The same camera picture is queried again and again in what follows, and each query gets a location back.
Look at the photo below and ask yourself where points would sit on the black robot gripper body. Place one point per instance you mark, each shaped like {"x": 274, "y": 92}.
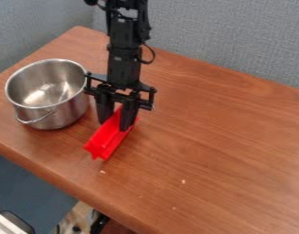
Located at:
{"x": 125, "y": 63}

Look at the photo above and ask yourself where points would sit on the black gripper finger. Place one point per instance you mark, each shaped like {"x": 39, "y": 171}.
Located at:
{"x": 105, "y": 102}
{"x": 130, "y": 106}

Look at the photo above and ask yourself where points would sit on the red plastic block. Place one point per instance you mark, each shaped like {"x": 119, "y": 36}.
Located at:
{"x": 107, "y": 138}

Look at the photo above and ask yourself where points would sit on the metal pot with handle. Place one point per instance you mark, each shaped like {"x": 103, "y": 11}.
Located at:
{"x": 46, "y": 91}

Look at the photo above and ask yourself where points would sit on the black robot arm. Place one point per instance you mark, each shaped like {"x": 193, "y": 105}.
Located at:
{"x": 127, "y": 22}

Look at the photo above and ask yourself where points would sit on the beige object under table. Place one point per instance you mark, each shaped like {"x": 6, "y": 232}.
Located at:
{"x": 83, "y": 220}

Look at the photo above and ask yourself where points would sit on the black chair frame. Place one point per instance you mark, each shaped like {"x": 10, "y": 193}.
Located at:
{"x": 12, "y": 224}

